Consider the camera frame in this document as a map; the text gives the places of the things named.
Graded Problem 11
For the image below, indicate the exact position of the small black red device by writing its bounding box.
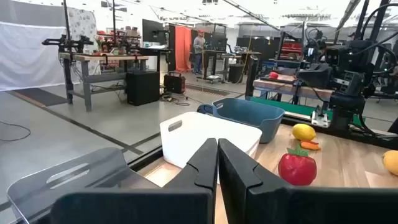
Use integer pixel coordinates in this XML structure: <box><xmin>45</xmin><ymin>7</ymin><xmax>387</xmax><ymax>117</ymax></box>
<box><xmin>163</xmin><ymin>72</ymin><xmax>187</xmax><ymax>95</ymax></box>

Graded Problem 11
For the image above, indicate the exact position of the green floor mat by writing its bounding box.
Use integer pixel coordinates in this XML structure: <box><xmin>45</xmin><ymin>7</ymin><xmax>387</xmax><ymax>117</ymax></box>
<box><xmin>250</xmin><ymin>96</ymin><xmax>364</xmax><ymax>127</ymax></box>

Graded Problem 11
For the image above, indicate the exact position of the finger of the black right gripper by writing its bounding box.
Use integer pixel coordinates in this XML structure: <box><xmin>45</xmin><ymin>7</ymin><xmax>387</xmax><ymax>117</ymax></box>
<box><xmin>297</xmin><ymin>63</ymin><xmax>315</xmax><ymax>90</ymax></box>
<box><xmin>314</xmin><ymin>63</ymin><xmax>333</xmax><ymax>90</ymax></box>

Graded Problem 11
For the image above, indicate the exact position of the orange curtain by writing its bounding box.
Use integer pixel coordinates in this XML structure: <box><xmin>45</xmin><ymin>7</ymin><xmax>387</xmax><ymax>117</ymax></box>
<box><xmin>174</xmin><ymin>26</ymin><xmax>193</xmax><ymax>73</ymax></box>

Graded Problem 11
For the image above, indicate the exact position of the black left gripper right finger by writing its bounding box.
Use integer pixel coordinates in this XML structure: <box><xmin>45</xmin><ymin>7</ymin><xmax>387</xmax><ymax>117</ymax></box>
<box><xmin>218</xmin><ymin>138</ymin><xmax>398</xmax><ymax>224</ymax></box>

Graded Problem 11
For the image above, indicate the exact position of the black bin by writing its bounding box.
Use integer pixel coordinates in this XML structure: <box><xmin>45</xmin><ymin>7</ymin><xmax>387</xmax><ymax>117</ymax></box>
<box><xmin>228</xmin><ymin>63</ymin><xmax>245</xmax><ymax>84</ymax></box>

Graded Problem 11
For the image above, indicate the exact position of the red toy tomato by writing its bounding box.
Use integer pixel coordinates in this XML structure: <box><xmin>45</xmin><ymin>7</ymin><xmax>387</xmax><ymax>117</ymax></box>
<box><xmin>277</xmin><ymin>144</ymin><xmax>318</xmax><ymax>187</ymax></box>

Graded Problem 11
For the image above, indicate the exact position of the black box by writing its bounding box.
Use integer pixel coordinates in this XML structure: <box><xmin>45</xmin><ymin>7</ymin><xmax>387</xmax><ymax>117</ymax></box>
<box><xmin>125</xmin><ymin>70</ymin><xmax>160</xmax><ymax>106</ymax></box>

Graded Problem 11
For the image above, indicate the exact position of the white plastic basket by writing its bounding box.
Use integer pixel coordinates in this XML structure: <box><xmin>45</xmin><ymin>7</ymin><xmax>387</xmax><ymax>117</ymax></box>
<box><xmin>159</xmin><ymin>111</ymin><xmax>263</xmax><ymax>184</ymax></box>

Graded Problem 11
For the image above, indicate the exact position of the red tool cabinet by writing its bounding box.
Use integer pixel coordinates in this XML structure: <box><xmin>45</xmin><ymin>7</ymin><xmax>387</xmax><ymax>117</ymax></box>
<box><xmin>279</xmin><ymin>42</ymin><xmax>303</xmax><ymax>60</ymax></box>

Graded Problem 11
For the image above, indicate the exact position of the grey workbench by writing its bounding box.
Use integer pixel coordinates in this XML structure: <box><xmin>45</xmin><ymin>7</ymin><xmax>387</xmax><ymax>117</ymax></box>
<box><xmin>58</xmin><ymin>52</ymin><xmax>149</xmax><ymax>112</ymax></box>

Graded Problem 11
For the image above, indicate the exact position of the white curtain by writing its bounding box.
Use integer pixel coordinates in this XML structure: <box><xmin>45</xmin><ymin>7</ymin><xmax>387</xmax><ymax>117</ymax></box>
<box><xmin>0</xmin><ymin>21</ymin><xmax>68</xmax><ymax>92</ymax></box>

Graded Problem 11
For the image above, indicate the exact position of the blue plastic basket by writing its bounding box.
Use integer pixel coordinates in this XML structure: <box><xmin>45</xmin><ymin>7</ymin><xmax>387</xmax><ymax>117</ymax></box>
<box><xmin>211</xmin><ymin>98</ymin><xmax>285</xmax><ymax>144</ymax></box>

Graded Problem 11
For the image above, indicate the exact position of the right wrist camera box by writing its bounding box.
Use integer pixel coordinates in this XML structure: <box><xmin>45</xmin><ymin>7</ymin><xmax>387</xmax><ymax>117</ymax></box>
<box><xmin>325</xmin><ymin>45</ymin><xmax>345</xmax><ymax>67</ymax></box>

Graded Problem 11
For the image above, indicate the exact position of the wooden side table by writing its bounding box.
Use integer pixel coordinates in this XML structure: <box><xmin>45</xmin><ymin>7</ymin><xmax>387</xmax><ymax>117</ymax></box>
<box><xmin>253</xmin><ymin>74</ymin><xmax>335</xmax><ymax>102</ymax></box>

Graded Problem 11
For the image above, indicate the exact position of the patterned cloth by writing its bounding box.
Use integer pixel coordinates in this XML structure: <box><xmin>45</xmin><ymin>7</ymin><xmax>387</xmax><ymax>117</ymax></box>
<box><xmin>67</xmin><ymin>6</ymin><xmax>102</xmax><ymax>75</ymax></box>

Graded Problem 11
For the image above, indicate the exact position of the black monitor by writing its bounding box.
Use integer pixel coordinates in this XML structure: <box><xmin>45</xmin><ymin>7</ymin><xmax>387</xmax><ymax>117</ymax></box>
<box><xmin>142</xmin><ymin>18</ymin><xmax>169</xmax><ymax>44</ymax></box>

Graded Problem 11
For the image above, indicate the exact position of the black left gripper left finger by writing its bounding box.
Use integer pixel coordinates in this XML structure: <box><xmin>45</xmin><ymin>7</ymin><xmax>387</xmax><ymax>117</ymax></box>
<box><xmin>51</xmin><ymin>138</ymin><xmax>218</xmax><ymax>224</ymax></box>

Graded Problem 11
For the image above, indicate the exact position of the translucent grey plastic basket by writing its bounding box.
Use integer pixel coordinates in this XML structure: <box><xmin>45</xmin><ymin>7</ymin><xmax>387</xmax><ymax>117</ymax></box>
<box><xmin>6</xmin><ymin>147</ymin><xmax>162</xmax><ymax>224</ymax></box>

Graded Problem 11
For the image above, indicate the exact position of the yellow toy lemon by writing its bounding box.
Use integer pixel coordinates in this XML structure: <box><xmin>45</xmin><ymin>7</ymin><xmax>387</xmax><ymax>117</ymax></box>
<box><xmin>291</xmin><ymin>123</ymin><xmax>317</xmax><ymax>141</ymax></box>
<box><xmin>382</xmin><ymin>150</ymin><xmax>398</xmax><ymax>177</ymax></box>

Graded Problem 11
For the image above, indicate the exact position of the dark floor mat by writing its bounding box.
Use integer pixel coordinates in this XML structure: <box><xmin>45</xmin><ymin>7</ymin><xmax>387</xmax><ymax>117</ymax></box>
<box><xmin>14</xmin><ymin>88</ymin><xmax>68</xmax><ymax>107</ymax></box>

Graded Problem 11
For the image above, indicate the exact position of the orange chili pepper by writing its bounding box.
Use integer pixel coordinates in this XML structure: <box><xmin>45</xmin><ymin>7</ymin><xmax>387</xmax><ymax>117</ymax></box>
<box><xmin>300</xmin><ymin>142</ymin><xmax>322</xmax><ymax>151</ymax></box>

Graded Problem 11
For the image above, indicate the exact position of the person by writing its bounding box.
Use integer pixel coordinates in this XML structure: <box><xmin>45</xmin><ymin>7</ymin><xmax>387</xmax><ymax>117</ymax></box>
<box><xmin>192</xmin><ymin>29</ymin><xmax>206</xmax><ymax>75</ymax></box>

